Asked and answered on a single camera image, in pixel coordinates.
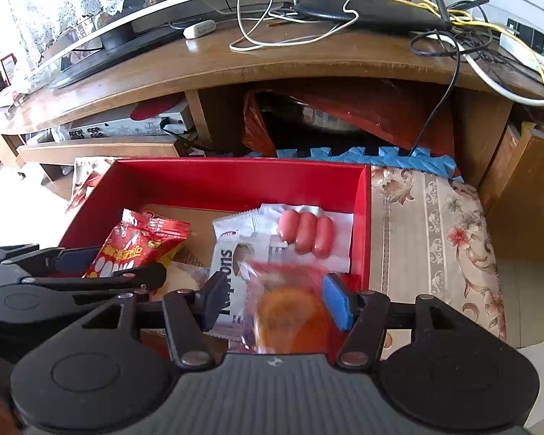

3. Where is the round rice cracker pack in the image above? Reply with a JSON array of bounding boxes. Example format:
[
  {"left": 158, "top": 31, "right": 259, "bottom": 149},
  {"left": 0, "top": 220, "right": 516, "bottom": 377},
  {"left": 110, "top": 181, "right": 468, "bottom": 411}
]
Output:
[{"left": 152, "top": 261, "right": 209, "bottom": 302}]

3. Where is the red Trolli candy bag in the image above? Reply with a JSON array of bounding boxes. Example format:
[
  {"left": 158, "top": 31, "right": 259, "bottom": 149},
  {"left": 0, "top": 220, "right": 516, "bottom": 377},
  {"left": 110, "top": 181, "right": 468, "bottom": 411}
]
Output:
[{"left": 83, "top": 209, "right": 191, "bottom": 278}]

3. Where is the orange meat floss cake pack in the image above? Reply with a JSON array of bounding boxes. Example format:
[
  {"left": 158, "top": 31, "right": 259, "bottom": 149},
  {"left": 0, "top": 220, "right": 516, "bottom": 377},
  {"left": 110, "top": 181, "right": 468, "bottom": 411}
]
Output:
[{"left": 240, "top": 261, "right": 345, "bottom": 359}]

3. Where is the white Kaprons wafer pack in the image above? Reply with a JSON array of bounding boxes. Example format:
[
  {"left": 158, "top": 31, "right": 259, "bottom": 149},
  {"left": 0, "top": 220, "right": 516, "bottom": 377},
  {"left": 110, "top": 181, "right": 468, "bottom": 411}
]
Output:
[{"left": 208, "top": 231, "right": 289, "bottom": 342}]

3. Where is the pink sausage pack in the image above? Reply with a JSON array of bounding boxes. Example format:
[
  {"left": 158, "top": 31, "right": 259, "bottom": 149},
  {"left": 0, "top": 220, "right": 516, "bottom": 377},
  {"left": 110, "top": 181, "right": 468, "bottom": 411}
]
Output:
[{"left": 255, "top": 204, "right": 354, "bottom": 273}]

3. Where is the silver snack pouch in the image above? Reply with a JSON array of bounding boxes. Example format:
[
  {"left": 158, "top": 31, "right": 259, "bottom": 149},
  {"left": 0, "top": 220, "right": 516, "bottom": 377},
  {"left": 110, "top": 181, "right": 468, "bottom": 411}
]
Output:
[{"left": 212, "top": 209, "right": 277, "bottom": 261}]

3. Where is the red cardboard box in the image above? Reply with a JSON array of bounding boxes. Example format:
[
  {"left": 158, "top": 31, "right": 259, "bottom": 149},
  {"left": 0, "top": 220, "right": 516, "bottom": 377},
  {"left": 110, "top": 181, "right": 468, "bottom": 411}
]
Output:
[{"left": 59, "top": 158, "right": 371, "bottom": 291}]

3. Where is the silver media player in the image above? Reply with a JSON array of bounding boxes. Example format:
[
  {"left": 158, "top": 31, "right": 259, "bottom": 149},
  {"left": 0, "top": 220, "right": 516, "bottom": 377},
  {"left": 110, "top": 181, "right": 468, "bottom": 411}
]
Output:
[{"left": 25, "top": 98, "right": 194, "bottom": 145}]

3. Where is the blue foam mat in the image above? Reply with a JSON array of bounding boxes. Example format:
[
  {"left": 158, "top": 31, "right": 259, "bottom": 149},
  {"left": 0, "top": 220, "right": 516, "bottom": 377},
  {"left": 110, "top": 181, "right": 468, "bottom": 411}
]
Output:
[{"left": 244, "top": 145, "right": 464, "bottom": 182}]

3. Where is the white paper sheet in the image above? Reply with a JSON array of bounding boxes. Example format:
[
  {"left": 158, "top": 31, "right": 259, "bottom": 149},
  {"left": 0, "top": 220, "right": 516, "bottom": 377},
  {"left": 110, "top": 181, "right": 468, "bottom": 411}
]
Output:
[{"left": 518, "top": 342, "right": 544, "bottom": 428}]

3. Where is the wooden TV stand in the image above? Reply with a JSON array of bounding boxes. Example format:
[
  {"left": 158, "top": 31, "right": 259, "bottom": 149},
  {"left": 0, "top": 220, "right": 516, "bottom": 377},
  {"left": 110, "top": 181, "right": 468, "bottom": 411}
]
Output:
[{"left": 0, "top": 17, "right": 544, "bottom": 200}]

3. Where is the brown cardboard box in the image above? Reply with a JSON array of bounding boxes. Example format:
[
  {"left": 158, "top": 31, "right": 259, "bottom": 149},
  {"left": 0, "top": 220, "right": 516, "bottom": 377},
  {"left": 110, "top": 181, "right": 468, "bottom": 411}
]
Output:
[{"left": 478, "top": 125, "right": 544, "bottom": 265}]

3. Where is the black monitor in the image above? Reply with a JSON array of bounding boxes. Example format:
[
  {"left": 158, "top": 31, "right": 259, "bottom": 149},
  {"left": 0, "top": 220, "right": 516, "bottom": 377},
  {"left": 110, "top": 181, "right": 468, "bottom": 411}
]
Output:
[{"left": 48, "top": 0, "right": 220, "bottom": 90}]

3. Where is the black wifi router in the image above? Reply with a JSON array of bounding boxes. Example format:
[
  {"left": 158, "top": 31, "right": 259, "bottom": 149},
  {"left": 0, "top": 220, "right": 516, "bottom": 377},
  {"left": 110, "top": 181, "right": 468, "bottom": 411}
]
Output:
[{"left": 292, "top": 0, "right": 489, "bottom": 33}]

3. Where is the white power strip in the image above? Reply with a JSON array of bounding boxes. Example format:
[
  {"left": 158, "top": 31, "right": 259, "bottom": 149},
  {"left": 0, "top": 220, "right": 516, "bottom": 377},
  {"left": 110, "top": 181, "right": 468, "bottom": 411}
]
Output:
[{"left": 499, "top": 18, "right": 544, "bottom": 72}]

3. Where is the white cable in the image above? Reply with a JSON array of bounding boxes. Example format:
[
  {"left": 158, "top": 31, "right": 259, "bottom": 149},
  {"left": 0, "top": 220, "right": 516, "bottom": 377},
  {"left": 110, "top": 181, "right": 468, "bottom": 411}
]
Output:
[{"left": 227, "top": 0, "right": 391, "bottom": 53}]

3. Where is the yellow cable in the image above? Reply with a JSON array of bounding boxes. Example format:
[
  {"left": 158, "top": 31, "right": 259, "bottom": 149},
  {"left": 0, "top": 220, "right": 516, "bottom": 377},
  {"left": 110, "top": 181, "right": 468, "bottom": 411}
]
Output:
[{"left": 346, "top": 0, "right": 544, "bottom": 128}]

